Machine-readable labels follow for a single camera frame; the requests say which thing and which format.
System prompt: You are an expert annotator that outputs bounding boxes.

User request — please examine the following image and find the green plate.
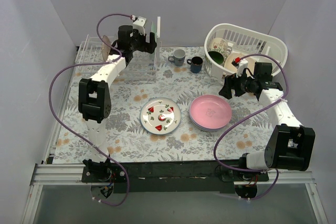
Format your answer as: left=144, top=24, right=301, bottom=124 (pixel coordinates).
left=151, top=21, right=157, bottom=42

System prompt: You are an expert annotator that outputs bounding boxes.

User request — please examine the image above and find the pink plate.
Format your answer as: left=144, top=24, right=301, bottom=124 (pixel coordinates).
left=189, top=95, right=232, bottom=130

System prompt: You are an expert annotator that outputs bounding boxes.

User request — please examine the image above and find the clear glass plate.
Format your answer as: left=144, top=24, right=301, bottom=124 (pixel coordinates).
left=101, top=35, right=111, bottom=62

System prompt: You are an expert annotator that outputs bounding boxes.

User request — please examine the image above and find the blue plate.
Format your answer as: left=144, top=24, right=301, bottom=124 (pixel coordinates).
left=194, top=123, right=223, bottom=132

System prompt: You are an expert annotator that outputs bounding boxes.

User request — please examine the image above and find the white plate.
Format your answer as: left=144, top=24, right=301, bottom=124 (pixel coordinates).
left=140, top=98, right=182, bottom=135

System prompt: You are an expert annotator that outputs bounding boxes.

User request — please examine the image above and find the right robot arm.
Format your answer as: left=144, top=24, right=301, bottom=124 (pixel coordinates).
left=219, top=58, right=316, bottom=181

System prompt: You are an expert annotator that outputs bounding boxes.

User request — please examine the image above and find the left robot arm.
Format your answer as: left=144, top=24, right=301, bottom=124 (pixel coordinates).
left=78, top=25, right=157, bottom=182

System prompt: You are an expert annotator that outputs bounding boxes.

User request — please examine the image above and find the cream leaf-shaped dish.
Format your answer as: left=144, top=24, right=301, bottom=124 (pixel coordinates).
left=224, top=52, right=256, bottom=73

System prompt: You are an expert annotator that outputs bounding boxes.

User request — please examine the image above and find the white cutting board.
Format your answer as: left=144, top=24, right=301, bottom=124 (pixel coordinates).
left=156, top=16, right=161, bottom=39

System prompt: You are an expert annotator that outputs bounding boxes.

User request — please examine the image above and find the grey mug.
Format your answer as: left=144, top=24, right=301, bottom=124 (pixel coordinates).
left=168, top=49, right=186, bottom=67

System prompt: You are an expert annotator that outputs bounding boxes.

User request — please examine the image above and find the dark blue mug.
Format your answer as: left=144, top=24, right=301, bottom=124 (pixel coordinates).
left=187, top=56, right=203, bottom=73

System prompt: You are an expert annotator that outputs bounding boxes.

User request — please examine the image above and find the white plastic basket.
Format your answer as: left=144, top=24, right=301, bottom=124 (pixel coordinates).
left=204, top=23, right=288, bottom=84

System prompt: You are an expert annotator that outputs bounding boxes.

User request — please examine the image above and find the floral mug green inside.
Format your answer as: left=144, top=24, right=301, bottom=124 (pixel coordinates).
left=207, top=38, right=227, bottom=65

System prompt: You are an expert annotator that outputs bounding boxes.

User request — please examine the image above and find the floral tablecloth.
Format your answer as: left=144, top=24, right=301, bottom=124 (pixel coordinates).
left=54, top=46, right=287, bottom=163

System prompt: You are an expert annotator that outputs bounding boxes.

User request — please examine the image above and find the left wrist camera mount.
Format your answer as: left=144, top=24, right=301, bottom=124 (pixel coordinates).
left=131, top=15, right=146, bottom=36

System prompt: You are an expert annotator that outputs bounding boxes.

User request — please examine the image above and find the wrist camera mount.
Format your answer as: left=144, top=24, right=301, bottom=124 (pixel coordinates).
left=131, top=15, right=146, bottom=36
left=231, top=57, right=248, bottom=78

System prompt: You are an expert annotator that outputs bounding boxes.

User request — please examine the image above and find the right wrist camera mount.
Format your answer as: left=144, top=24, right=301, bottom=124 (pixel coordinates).
left=231, top=57, right=248, bottom=78

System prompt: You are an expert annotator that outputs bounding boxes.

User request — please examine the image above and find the white wire dish rack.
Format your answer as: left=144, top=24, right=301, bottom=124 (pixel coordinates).
left=75, top=36, right=161, bottom=80

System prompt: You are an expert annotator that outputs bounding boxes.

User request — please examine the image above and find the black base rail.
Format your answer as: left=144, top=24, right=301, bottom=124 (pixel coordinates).
left=81, top=159, right=261, bottom=194

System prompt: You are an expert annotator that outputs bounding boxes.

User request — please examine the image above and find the aluminium frame rail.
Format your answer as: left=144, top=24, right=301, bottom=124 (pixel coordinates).
left=29, top=163, right=92, bottom=186

